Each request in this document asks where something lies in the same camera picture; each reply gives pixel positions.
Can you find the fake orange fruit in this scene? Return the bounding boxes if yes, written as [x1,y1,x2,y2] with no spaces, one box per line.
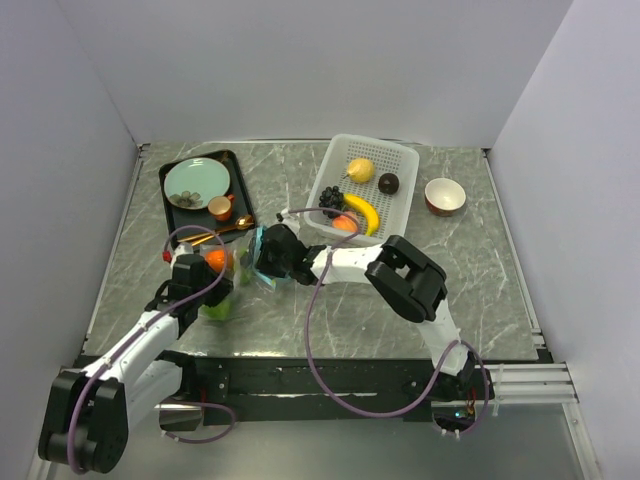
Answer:
[204,249,234,273]

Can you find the fake green fruit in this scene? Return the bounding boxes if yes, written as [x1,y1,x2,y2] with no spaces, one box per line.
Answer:
[200,296,233,321]

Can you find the clear zip top bag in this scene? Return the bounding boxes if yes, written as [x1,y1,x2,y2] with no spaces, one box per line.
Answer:
[199,226,292,316]

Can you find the fake peach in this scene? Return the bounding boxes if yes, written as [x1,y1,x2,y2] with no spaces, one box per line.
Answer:
[332,211,359,234]

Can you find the fake dark grapes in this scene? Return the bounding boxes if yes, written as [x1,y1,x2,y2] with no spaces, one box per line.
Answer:
[319,185,345,219]

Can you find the fake yellow banana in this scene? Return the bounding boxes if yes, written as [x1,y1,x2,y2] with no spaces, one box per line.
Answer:
[343,193,380,236]

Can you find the fake yellow pear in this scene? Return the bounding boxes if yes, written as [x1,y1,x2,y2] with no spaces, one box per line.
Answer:
[346,157,375,184]

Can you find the fake dark mangosteen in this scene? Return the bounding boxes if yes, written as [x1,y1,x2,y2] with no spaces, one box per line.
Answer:
[378,173,400,195]

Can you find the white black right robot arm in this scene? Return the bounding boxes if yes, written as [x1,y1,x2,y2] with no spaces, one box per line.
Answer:
[256,223,475,398]

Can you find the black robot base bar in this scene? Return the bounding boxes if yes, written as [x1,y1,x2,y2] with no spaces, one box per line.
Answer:
[161,351,495,426]

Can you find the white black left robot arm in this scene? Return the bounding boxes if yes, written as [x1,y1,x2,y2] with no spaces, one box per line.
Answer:
[37,253,233,474]

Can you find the gold knife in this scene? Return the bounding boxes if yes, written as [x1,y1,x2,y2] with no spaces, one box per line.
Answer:
[178,233,219,246]

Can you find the gold spoon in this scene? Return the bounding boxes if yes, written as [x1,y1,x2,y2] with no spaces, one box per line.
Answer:
[177,213,254,244]

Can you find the black rectangular tray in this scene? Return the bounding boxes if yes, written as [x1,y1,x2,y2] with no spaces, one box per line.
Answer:
[158,149,257,247]

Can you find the orange ceramic cup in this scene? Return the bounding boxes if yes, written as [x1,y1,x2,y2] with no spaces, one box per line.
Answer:
[207,194,235,222]

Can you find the light teal plate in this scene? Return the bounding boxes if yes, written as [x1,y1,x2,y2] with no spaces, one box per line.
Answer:
[163,157,231,210]

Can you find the white perforated plastic basket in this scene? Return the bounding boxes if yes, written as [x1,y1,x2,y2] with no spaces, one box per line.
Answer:
[306,134,420,246]

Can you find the red and white bowl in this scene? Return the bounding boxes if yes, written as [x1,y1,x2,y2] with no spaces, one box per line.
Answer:
[424,178,467,217]

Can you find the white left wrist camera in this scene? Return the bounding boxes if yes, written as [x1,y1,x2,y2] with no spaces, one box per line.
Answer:
[161,249,185,266]

